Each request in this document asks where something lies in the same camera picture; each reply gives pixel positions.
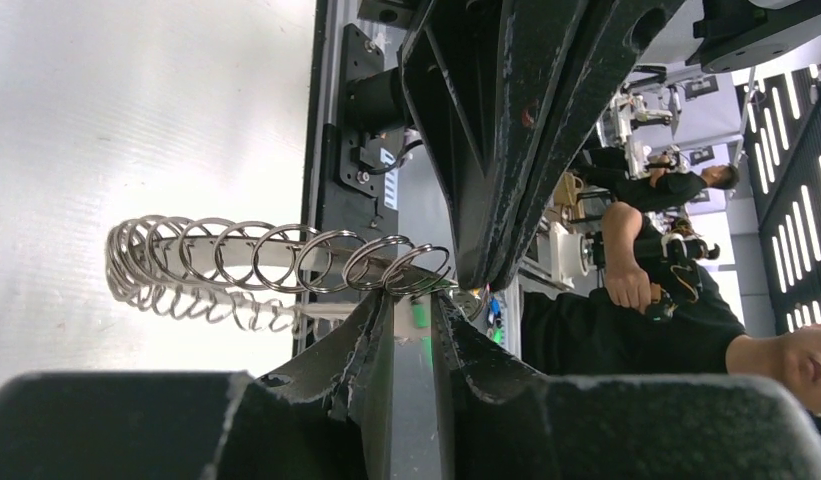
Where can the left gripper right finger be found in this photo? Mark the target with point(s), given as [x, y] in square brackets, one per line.
[498, 418]

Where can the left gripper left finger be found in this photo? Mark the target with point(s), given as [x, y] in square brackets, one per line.
[322, 415]

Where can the person forearm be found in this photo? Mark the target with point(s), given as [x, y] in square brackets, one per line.
[627, 283]

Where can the white motor device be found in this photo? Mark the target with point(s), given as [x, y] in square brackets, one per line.
[570, 256]

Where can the metal disc with key rings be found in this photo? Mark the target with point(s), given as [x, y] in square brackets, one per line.
[263, 277]

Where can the pile of coloured key tags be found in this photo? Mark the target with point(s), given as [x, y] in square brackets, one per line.
[495, 322]

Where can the standing person in background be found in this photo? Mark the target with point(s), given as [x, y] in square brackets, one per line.
[659, 189]

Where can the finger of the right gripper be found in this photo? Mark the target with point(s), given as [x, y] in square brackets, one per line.
[452, 70]
[565, 60]

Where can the green plastic key tag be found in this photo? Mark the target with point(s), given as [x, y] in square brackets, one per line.
[421, 312]

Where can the seated person in black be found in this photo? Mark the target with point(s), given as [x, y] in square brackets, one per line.
[572, 335]

